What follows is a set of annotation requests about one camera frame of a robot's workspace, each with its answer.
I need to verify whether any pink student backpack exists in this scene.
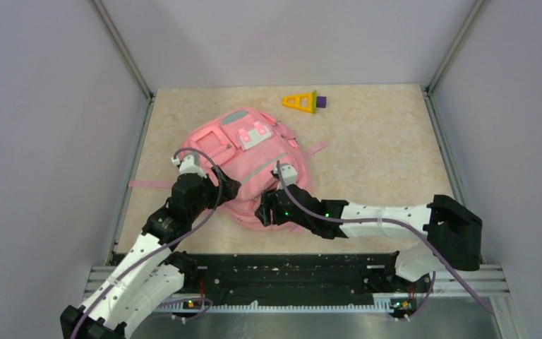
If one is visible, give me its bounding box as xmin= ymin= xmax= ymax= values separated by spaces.
xmin=130 ymin=107 xmax=316 ymax=231

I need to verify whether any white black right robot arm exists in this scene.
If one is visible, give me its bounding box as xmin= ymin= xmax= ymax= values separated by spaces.
xmin=255 ymin=185 xmax=483 ymax=291

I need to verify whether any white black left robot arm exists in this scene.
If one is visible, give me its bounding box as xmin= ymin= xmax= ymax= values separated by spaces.
xmin=60 ymin=166 xmax=241 ymax=338

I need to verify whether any yellow green purple toy block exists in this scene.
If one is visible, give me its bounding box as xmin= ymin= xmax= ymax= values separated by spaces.
xmin=282 ymin=90 xmax=327 ymax=114

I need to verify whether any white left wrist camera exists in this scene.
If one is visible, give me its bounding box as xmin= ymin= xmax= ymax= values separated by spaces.
xmin=171 ymin=153 xmax=207 ymax=178

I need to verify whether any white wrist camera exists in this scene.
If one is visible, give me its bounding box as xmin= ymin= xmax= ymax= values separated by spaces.
xmin=171 ymin=153 xmax=207 ymax=178
xmin=271 ymin=163 xmax=298 ymax=190

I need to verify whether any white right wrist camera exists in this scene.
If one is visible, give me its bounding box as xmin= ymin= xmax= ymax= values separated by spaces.
xmin=271 ymin=163 xmax=298 ymax=190

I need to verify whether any aluminium frame rail left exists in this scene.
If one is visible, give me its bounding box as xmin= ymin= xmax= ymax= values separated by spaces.
xmin=78 ymin=1 xmax=155 ymax=263

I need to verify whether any aluminium frame rail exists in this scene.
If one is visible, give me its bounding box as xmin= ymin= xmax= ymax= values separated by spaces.
xmin=423 ymin=0 xmax=492 ymax=263
xmin=78 ymin=1 xmax=155 ymax=263

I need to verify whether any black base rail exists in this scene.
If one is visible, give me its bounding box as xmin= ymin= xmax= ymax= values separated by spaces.
xmin=179 ymin=254 xmax=430 ymax=307

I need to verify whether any aluminium frame rail right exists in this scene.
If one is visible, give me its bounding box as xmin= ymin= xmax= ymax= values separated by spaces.
xmin=423 ymin=0 xmax=492 ymax=263

